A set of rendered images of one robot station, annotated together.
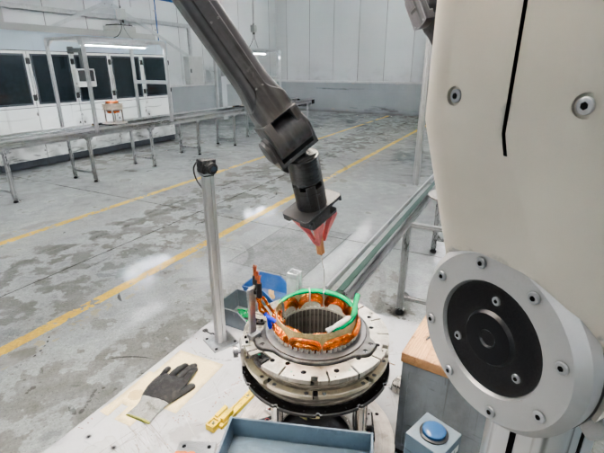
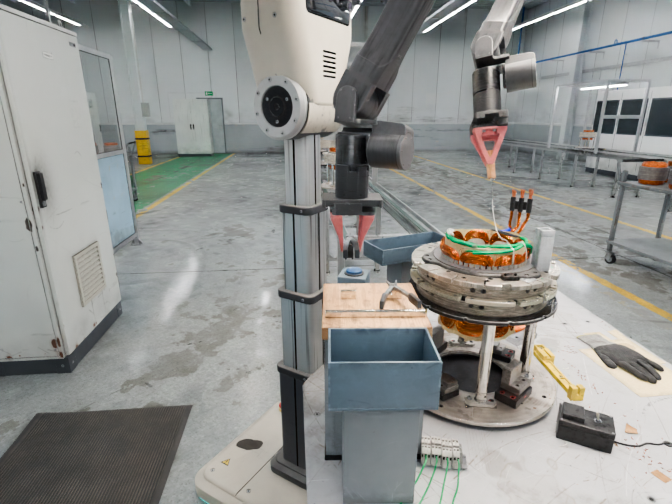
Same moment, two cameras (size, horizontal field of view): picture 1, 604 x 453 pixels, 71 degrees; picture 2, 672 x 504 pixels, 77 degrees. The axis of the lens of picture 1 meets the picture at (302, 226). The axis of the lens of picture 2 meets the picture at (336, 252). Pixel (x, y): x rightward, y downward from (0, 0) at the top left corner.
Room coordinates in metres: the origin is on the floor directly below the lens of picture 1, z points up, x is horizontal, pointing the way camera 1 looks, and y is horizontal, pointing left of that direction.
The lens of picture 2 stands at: (1.37, -0.81, 1.41)
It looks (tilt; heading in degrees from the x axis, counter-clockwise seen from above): 18 degrees down; 147
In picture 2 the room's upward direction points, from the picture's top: straight up
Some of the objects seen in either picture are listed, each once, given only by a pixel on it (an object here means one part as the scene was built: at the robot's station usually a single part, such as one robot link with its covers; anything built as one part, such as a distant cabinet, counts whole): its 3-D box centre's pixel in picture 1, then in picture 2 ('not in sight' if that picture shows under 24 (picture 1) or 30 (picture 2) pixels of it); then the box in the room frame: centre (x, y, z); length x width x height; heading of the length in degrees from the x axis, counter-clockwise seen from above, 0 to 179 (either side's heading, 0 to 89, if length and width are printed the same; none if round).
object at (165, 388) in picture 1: (166, 386); (620, 354); (0.95, 0.38, 0.79); 0.24 x 0.13 x 0.02; 153
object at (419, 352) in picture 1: (457, 347); (371, 308); (0.78, -0.35, 1.05); 0.20 x 0.19 x 0.02; 148
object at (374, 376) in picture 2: not in sight; (378, 418); (0.91, -0.43, 0.92); 0.17 x 0.11 x 0.28; 58
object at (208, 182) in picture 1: (214, 264); not in sight; (1.18, 0.27, 1.07); 0.03 x 0.03 x 0.57; 38
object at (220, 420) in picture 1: (240, 400); (555, 367); (0.89, 0.17, 0.80); 0.22 x 0.04 x 0.03; 146
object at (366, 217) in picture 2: not in sight; (352, 225); (0.78, -0.39, 1.22); 0.07 x 0.07 x 0.09; 58
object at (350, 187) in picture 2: not in sight; (351, 185); (0.78, -0.40, 1.29); 0.10 x 0.07 x 0.07; 59
